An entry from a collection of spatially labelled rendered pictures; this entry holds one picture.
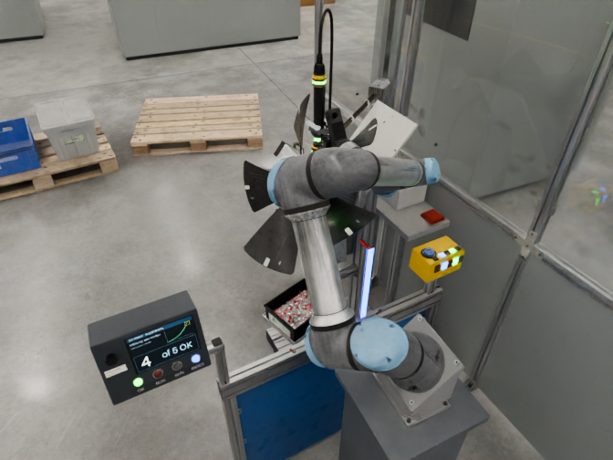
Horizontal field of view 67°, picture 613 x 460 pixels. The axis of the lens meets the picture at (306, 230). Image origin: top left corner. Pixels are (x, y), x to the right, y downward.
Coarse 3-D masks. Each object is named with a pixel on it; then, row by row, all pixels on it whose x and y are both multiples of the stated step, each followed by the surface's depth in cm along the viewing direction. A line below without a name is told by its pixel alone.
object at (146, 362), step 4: (148, 352) 115; (152, 352) 115; (140, 356) 114; (144, 356) 114; (148, 356) 115; (152, 356) 116; (136, 360) 114; (140, 360) 114; (144, 360) 115; (148, 360) 115; (152, 360) 116; (136, 364) 114; (140, 364) 115; (144, 364) 115; (148, 364) 116; (152, 364) 116; (156, 364) 117; (140, 368) 115; (144, 368) 116; (148, 368) 116
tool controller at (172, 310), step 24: (144, 312) 118; (168, 312) 116; (192, 312) 117; (96, 336) 111; (120, 336) 110; (144, 336) 113; (168, 336) 116; (192, 336) 119; (96, 360) 109; (120, 360) 112; (168, 360) 118; (120, 384) 114; (144, 384) 117
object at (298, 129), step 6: (306, 96) 181; (306, 102) 179; (300, 108) 187; (306, 108) 178; (300, 114) 185; (300, 120) 183; (294, 126) 198; (300, 126) 182; (300, 132) 181; (300, 138) 180; (300, 144) 179; (300, 150) 179
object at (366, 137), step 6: (372, 120) 168; (366, 126) 171; (372, 126) 161; (360, 132) 167; (366, 132) 160; (372, 132) 156; (354, 138) 168; (360, 138) 159; (366, 138) 156; (372, 138) 153; (360, 144) 155; (366, 144) 153
